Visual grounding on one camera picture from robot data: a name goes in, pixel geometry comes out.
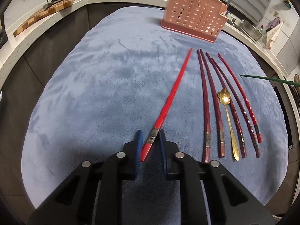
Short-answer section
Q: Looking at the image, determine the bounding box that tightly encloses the bright red chopstick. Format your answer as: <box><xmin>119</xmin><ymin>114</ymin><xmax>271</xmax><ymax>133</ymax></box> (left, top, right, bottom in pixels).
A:
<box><xmin>140</xmin><ymin>48</ymin><xmax>193</xmax><ymax>162</ymax></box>

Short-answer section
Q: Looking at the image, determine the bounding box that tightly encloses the steel sink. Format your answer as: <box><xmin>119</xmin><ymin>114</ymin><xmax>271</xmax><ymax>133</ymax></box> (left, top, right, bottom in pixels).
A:
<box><xmin>226</xmin><ymin>16</ymin><xmax>244</xmax><ymax>29</ymax></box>

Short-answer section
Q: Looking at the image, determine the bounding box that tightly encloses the purple hanging cloth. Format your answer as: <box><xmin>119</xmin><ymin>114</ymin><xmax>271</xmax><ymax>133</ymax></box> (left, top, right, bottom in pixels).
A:
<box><xmin>267</xmin><ymin>17</ymin><xmax>280</xmax><ymax>29</ymax></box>

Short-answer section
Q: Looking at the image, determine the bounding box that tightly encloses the black power cord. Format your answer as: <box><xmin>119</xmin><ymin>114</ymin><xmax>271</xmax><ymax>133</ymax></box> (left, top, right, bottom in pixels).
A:
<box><xmin>43</xmin><ymin>0</ymin><xmax>64</xmax><ymax>8</ymax></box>

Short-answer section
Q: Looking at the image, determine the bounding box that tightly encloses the wooden cutting board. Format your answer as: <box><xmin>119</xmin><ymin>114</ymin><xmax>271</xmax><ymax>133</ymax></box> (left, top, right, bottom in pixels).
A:
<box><xmin>13</xmin><ymin>0</ymin><xmax>77</xmax><ymax>37</ymax></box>

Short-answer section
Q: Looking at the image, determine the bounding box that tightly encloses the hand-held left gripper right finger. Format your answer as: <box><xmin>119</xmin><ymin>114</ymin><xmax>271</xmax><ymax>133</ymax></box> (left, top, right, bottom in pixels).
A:
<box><xmin>159</xmin><ymin>131</ymin><xmax>275</xmax><ymax>225</ymax></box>

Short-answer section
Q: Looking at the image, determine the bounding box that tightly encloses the green chopstick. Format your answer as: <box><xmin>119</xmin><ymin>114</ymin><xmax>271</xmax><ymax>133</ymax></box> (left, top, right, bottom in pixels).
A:
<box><xmin>240</xmin><ymin>74</ymin><xmax>300</xmax><ymax>87</ymax></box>

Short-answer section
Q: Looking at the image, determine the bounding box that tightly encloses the blue-grey plush blanket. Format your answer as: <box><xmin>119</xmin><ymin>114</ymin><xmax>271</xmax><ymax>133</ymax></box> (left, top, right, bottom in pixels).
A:
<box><xmin>21</xmin><ymin>6</ymin><xmax>289</xmax><ymax>210</ymax></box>

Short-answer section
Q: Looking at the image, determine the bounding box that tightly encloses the dark red chopstick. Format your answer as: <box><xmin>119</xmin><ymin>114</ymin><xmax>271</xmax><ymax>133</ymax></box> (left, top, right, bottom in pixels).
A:
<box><xmin>218</xmin><ymin>53</ymin><xmax>262</xmax><ymax>143</ymax></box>
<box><xmin>211</xmin><ymin>58</ymin><xmax>261</xmax><ymax>158</ymax></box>
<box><xmin>200</xmin><ymin>49</ymin><xmax>226</xmax><ymax>158</ymax></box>
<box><xmin>197</xmin><ymin>49</ymin><xmax>211</xmax><ymax>164</ymax></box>
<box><xmin>205</xmin><ymin>52</ymin><xmax>247</xmax><ymax>159</ymax></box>

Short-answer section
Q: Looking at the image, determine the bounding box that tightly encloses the steel tray container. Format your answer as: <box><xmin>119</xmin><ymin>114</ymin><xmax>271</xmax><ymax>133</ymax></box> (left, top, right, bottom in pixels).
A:
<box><xmin>242</xmin><ymin>20</ymin><xmax>263</xmax><ymax>40</ymax></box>

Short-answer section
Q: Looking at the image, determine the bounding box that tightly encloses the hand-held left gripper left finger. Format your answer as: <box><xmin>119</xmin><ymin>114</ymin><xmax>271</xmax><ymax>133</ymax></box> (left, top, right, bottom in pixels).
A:
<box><xmin>28</xmin><ymin>129</ymin><xmax>143</xmax><ymax>225</ymax></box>

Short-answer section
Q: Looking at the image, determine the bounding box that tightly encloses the cream hanging towel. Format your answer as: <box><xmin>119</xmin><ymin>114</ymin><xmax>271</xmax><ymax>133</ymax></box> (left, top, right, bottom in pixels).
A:
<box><xmin>266</xmin><ymin>21</ymin><xmax>284</xmax><ymax>50</ymax></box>

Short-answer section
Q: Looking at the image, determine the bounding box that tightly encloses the gold flower spoon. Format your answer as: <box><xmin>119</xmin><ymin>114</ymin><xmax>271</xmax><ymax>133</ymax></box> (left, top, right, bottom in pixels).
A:
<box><xmin>217</xmin><ymin>88</ymin><xmax>240</xmax><ymax>162</ymax></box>

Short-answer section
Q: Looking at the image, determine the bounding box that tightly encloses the pink perforated utensil basket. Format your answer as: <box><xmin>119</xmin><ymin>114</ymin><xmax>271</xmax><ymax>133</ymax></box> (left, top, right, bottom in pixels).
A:
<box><xmin>160</xmin><ymin>0</ymin><xmax>228</xmax><ymax>43</ymax></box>

